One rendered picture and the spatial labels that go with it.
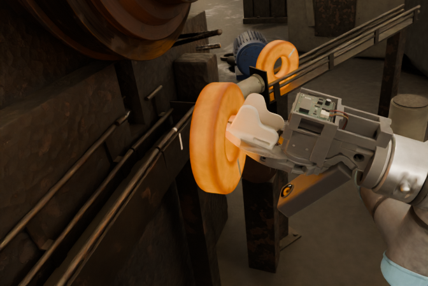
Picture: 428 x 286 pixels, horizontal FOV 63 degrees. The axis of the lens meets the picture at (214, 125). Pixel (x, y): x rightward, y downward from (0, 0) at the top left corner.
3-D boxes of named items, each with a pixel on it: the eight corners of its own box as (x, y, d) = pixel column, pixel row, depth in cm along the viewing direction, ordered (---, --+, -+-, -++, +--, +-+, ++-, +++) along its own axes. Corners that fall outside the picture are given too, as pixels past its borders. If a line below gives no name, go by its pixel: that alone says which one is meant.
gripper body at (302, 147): (296, 85, 46) (392, 111, 43) (279, 137, 50) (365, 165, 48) (285, 111, 39) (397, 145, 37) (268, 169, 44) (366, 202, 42)
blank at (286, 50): (271, 98, 113) (279, 101, 111) (246, 70, 103) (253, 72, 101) (298, 60, 114) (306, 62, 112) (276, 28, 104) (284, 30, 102)
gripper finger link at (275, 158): (248, 125, 47) (312, 146, 45) (245, 136, 48) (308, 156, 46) (237, 144, 43) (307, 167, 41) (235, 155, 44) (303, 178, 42)
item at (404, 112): (374, 224, 140) (392, 107, 116) (373, 204, 150) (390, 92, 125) (408, 230, 136) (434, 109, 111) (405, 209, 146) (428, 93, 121)
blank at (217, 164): (176, 124, 40) (204, 125, 38) (218, 62, 51) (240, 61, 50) (203, 216, 48) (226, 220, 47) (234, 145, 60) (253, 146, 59)
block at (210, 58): (182, 139, 103) (169, 60, 91) (192, 127, 109) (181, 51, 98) (216, 143, 99) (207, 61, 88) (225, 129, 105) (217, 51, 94)
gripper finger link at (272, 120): (225, 79, 48) (292, 99, 46) (219, 116, 51) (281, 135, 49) (218, 88, 45) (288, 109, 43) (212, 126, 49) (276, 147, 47)
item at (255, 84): (230, 100, 105) (227, 83, 102) (253, 89, 109) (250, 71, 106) (243, 106, 101) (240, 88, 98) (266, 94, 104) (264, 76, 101)
